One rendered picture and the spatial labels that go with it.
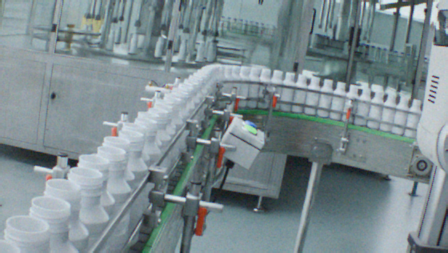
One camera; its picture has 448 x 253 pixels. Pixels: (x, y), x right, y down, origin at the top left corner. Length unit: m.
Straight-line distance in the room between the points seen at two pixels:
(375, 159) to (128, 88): 2.29
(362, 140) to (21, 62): 2.88
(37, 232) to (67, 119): 4.19
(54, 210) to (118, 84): 4.00
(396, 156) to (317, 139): 0.37
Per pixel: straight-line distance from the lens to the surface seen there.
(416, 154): 2.57
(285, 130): 2.67
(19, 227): 0.50
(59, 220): 0.52
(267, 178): 4.50
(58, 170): 0.92
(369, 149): 2.70
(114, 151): 0.77
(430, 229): 1.41
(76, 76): 4.58
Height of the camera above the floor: 1.34
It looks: 10 degrees down
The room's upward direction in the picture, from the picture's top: 10 degrees clockwise
